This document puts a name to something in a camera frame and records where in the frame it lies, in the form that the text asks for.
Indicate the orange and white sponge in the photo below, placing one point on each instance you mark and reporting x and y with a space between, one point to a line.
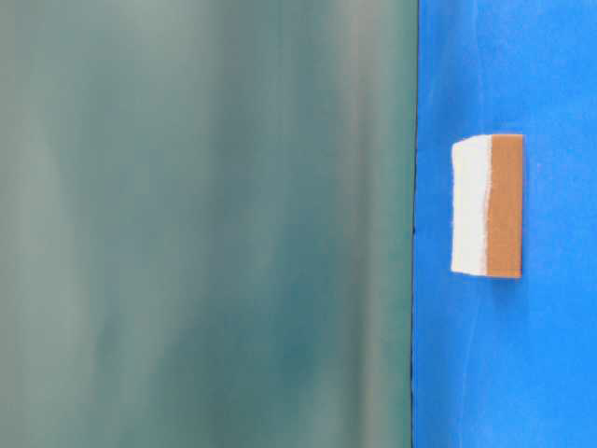
487 197

